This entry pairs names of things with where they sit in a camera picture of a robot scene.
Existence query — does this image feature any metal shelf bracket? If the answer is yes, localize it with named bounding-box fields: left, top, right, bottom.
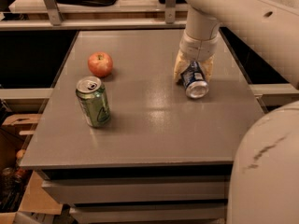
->
left=164, top=0, right=176, bottom=24
left=43, top=0, right=63, bottom=26

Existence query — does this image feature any middle metal shelf bracket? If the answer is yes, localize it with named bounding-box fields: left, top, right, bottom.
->
left=164, top=0, right=176, bottom=24

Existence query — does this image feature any red apple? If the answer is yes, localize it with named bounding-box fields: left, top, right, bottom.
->
left=88, top=51, right=113, bottom=77

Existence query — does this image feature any left metal shelf bracket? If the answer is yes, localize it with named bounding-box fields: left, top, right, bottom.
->
left=43, top=0, right=63, bottom=26

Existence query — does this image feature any cardboard box lower left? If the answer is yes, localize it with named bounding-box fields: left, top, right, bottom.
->
left=0, top=114, right=63, bottom=224

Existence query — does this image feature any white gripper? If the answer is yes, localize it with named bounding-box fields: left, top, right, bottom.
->
left=173, top=31, right=218, bottom=82

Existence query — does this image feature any grey drawer cabinet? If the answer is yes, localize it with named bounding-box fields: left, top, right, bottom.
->
left=21, top=30, right=263, bottom=223

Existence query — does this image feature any blue pepsi can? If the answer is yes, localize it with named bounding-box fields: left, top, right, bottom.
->
left=180, top=62, right=209, bottom=99

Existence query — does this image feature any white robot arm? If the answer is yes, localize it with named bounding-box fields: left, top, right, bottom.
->
left=179, top=0, right=299, bottom=224

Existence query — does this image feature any green soda can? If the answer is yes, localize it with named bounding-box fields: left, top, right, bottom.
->
left=76, top=76, right=110, bottom=128

